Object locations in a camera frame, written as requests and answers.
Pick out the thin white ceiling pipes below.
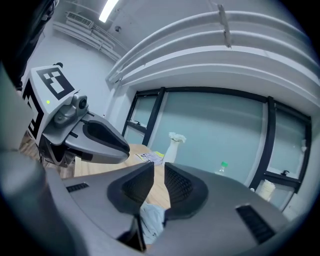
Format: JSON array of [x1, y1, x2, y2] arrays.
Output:
[[51, 20, 124, 62]]

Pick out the black framed frosted window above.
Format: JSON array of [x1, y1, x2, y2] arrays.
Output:
[[121, 86, 313, 211]]

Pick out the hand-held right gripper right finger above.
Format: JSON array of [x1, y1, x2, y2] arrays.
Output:
[[149, 161, 296, 256]]

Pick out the large white ceiling pipes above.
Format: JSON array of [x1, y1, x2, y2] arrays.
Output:
[[104, 9, 320, 87]]

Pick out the white air vent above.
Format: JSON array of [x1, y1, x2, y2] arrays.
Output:
[[65, 11, 95, 29]]

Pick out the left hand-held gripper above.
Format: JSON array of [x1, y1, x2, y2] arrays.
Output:
[[21, 63, 131, 168]]

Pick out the white flowers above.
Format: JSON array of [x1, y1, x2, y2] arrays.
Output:
[[168, 131, 187, 144]]

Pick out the ceiling strip light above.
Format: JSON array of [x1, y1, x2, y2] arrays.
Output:
[[98, 0, 121, 24]]

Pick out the light blue umbrella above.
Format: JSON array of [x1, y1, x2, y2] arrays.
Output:
[[138, 202, 166, 245]]

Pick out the printed booklet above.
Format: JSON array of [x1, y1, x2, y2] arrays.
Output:
[[134, 150, 166, 166]]

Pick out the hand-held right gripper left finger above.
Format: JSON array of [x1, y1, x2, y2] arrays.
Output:
[[61, 161, 155, 252]]

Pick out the metal pipe bracket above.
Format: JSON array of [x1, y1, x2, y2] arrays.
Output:
[[216, 3, 233, 49]]

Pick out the white paper roll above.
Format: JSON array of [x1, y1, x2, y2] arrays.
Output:
[[259, 179, 275, 202]]

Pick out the green capped plastic bottle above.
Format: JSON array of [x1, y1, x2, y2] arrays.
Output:
[[214, 161, 229, 176]]

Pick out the white vase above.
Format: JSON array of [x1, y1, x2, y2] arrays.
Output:
[[161, 138, 181, 168]]

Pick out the wooden table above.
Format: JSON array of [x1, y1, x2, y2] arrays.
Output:
[[59, 143, 173, 210]]

